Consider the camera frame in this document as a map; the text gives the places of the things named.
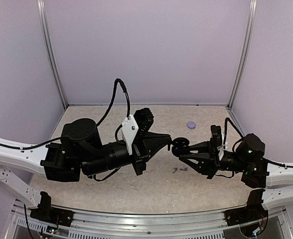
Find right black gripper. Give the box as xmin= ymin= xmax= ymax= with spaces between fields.
xmin=179 ymin=139 xmax=249 ymax=180

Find black earbud charging case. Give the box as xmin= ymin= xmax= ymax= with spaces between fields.
xmin=172 ymin=137 xmax=190 ymax=157

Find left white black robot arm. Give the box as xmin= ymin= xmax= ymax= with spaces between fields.
xmin=0 ymin=118 xmax=171 ymax=222

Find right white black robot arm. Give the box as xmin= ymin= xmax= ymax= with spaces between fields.
xmin=172 ymin=133 xmax=293 ymax=221

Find purple round charging case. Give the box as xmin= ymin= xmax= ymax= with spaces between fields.
xmin=187 ymin=121 xmax=196 ymax=129

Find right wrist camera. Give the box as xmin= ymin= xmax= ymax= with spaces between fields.
xmin=210 ymin=125 xmax=228 ymax=160

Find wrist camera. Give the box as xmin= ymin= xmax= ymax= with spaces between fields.
xmin=210 ymin=125 xmax=228 ymax=160
xmin=121 ymin=108 xmax=154 ymax=155

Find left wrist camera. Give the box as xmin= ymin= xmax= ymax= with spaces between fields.
xmin=121 ymin=108 xmax=154 ymax=155

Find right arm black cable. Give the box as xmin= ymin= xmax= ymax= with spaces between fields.
xmin=224 ymin=117 xmax=293 ymax=179

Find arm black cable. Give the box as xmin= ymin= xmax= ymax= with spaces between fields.
xmin=224 ymin=117 xmax=293 ymax=179
xmin=0 ymin=78 xmax=133 ymax=181

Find front aluminium rail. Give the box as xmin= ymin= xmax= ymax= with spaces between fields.
xmin=1 ymin=200 xmax=293 ymax=239

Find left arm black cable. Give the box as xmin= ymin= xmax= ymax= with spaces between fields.
xmin=0 ymin=78 xmax=133 ymax=181

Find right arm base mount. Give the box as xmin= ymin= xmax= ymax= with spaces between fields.
xmin=224 ymin=189 xmax=269 ymax=226

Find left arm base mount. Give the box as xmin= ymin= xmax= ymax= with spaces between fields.
xmin=30 ymin=191 xmax=74 ymax=227

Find right aluminium frame post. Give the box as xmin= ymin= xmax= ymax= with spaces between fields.
xmin=227 ymin=0 xmax=258 ymax=111

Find aluminium frame post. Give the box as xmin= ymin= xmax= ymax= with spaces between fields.
xmin=227 ymin=0 xmax=258 ymax=111
xmin=36 ymin=0 xmax=69 ymax=110

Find left aluminium frame post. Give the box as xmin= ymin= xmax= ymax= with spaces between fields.
xmin=36 ymin=0 xmax=69 ymax=110

